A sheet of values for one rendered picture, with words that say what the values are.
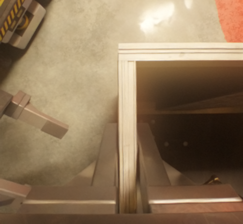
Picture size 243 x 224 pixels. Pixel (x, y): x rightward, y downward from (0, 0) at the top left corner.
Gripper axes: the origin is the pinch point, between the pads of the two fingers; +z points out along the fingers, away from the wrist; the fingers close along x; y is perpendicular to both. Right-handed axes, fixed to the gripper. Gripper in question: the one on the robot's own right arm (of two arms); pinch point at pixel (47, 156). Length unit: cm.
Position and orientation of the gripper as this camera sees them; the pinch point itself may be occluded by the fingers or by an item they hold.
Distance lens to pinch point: 28.7
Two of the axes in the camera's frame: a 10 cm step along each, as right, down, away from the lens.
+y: 6.2, -7.2, -3.1
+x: -1.5, -5.0, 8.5
